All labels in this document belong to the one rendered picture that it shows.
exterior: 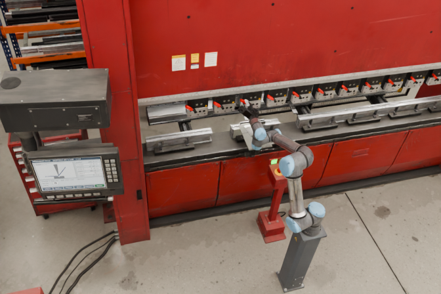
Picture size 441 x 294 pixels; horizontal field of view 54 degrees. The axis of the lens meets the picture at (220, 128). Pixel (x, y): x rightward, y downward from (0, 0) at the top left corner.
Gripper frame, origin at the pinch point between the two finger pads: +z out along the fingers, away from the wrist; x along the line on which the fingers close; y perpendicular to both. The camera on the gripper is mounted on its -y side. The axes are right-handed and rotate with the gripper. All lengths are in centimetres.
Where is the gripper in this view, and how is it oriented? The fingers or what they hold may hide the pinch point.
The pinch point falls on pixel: (243, 101)
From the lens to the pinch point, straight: 308.8
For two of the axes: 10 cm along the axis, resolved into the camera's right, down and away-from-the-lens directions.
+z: -2.6, -6.9, 6.8
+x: 6.3, -6.5, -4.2
